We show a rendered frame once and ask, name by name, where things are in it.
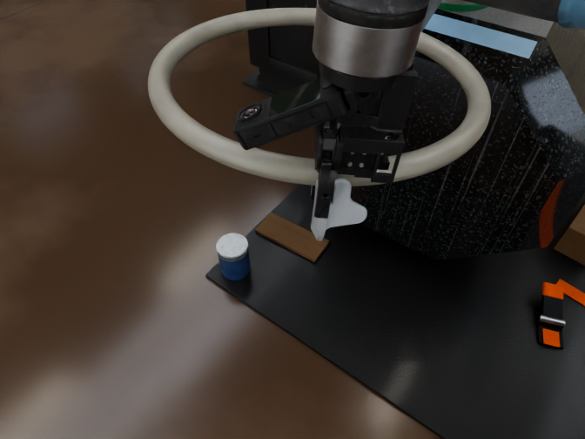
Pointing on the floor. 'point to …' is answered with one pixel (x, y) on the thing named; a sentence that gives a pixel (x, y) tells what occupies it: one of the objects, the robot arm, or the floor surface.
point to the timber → (574, 238)
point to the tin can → (233, 256)
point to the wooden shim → (292, 237)
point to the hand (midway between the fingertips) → (314, 214)
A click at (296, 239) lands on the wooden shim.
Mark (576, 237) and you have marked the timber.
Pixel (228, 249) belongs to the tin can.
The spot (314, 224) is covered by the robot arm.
